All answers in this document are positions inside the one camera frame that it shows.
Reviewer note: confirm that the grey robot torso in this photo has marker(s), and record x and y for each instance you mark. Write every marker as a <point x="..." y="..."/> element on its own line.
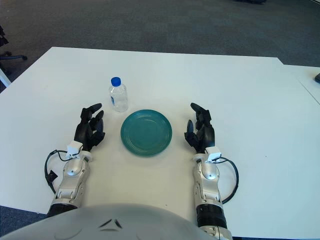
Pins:
<point x="100" y="225"/>

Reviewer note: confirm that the teal round plate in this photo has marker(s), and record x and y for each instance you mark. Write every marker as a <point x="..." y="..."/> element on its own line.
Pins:
<point x="146" y="133"/>

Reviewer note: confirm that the white right wrist connector box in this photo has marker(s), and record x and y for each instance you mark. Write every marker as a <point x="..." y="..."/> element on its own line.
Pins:
<point x="213" y="152"/>

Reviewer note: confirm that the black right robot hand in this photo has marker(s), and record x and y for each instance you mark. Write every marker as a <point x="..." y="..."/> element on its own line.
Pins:
<point x="206" y="132"/>

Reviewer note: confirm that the clear bottle with blue cap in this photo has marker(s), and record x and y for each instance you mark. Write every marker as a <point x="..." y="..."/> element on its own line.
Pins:
<point x="119" y="100"/>

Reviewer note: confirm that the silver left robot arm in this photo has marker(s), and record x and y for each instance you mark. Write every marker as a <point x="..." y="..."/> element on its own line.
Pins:
<point x="72" y="175"/>

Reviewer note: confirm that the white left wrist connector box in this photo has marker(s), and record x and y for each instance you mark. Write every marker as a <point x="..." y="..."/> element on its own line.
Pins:
<point x="74" y="147"/>

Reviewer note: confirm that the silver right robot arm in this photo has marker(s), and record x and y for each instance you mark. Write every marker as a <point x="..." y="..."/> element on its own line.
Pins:
<point x="210" y="185"/>

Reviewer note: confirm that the black office chair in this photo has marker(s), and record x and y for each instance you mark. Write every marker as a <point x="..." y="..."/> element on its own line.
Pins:
<point x="15" y="57"/>

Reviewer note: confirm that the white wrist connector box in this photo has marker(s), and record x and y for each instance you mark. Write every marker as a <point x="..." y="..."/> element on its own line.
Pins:
<point x="213" y="152"/>
<point x="74" y="147"/>

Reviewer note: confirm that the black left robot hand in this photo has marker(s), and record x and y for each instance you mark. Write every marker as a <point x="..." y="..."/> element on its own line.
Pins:
<point x="83" y="130"/>

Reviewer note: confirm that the white desk leg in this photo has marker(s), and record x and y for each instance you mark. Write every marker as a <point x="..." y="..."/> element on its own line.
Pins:
<point x="3" y="77"/>

